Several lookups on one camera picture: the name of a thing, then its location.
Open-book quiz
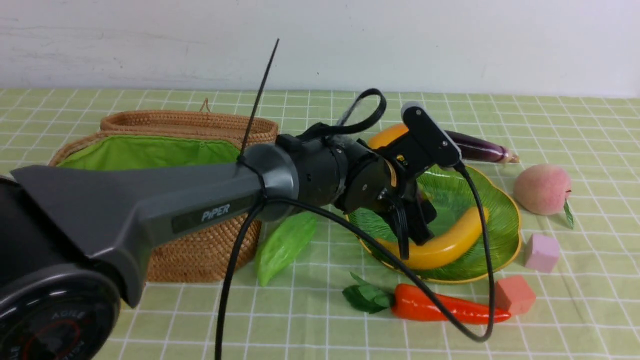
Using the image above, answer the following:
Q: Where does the red foam cube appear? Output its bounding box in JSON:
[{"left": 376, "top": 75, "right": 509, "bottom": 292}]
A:
[{"left": 495, "top": 275, "right": 537, "bottom": 315}]

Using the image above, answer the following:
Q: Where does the green leaf-shaped plate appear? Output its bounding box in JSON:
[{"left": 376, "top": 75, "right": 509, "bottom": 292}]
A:
[{"left": 345, "top": 162, "right": 522, "bottom": 285}]

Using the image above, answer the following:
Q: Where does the pink foam cube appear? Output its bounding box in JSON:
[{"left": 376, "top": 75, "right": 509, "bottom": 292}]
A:
[{"left": 524, "top": 233, "right": 560, "bottom": 273}]

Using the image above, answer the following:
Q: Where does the wicker basket lid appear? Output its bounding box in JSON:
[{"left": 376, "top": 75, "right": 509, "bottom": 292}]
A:
[{"left": 100, "top": 102, "right": 279, "bottom": 148}]

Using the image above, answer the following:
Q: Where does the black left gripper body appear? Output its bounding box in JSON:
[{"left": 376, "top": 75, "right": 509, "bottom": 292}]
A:
[{"left": 335, "top": 145, "right": 437, "bottom": 260}]

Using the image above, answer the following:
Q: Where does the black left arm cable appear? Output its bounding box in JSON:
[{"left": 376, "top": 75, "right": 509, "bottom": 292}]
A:
[{"left": 215, "top": 39, "right": 496, "bottom": 360}]

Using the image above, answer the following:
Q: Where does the pink toy peach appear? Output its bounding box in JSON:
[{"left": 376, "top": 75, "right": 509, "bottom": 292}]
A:
[{"left": 513, "top": 163, "right": 575, "bottom": 229}]

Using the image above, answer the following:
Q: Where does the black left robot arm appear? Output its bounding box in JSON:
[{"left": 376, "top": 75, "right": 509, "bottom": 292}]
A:
[{"left": 1, "top": 134, "right": 437, "bottom": 360}]

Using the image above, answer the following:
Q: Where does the orange toy carrot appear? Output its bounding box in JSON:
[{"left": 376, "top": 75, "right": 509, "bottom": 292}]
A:
[{"left": 342, "top": 273, "right": 512, "bottom": 325}]

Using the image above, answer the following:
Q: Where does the brown wicker basket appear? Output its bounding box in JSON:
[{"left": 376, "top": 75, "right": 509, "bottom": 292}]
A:
[{"left": 27, "top": 131, "right": 262, "bottom": 290}]

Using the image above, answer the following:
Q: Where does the orange yellow toy mango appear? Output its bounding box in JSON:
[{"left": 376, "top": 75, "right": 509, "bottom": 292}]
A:
[{"left": 367, "top": 123, "right": 409, "bottom": 150}]

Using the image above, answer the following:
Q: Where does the green toy bitter gourd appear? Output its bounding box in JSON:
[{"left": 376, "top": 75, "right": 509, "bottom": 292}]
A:
[{"left": 255, "top": 212, "right": 318, "bottom": 287}]

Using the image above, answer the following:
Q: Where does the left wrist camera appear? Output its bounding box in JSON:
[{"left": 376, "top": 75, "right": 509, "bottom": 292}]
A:
[{"left": 377, "top": 102, "right": 462, "bottom": 177}]

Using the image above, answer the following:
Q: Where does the yellow toy banana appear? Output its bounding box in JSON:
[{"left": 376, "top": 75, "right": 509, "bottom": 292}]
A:
[{"left": 402, "top": 207, "right": 483, "bottom": 271}]

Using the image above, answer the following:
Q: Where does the purple toy eggplant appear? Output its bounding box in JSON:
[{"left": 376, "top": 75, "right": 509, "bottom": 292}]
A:
[{"left": 445, "top": 130, "right": 521, "bottom": 164}]

